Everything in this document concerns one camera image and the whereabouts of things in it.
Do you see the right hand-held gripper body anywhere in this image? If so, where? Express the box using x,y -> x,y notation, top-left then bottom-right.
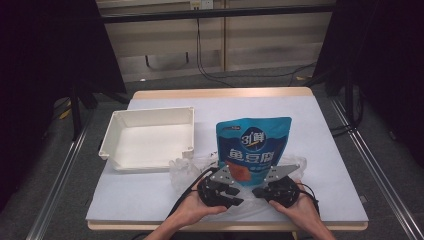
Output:
263,163 -> 302,210

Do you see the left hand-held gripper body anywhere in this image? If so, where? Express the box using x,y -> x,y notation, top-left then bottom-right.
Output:
197,164 -> 246,210

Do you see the clear plastic bag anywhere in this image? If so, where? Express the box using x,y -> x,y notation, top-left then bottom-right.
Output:
168,153 -> 308,218

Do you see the blue snack pouch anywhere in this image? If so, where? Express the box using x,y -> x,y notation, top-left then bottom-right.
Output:
215,116 -> 293,187

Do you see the person's right hand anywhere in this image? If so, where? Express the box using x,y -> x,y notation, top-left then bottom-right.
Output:
268,179 -> 322,228

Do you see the person's left hand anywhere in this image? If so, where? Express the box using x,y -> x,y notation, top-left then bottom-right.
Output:
179,178 -> 229,230

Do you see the white table mat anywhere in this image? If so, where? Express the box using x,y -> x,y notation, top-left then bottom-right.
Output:
85,95 -> 370,224

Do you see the white plastic tray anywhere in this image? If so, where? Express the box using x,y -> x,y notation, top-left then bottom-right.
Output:
98,106 -> 196,173

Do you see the black stand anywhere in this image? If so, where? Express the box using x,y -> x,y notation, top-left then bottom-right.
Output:
343,68 -> 366,128
68,81 -> 99,142

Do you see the dark curtain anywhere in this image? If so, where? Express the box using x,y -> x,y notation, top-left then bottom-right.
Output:
313,0 -> 424,168
0,0 -> 128,214

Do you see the black horizontal bar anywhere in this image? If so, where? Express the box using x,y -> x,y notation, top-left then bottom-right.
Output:
99,3 -> 336,24

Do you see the metal floor rail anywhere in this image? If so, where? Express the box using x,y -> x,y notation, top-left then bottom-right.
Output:
330,97 -> 424,240
25,109 -> 96,240

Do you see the black hanging cable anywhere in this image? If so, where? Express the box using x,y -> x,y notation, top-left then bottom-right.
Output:
195,18 -> 318,88

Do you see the white wall socket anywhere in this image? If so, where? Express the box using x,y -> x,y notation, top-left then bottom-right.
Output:
189,0 -> 214,10

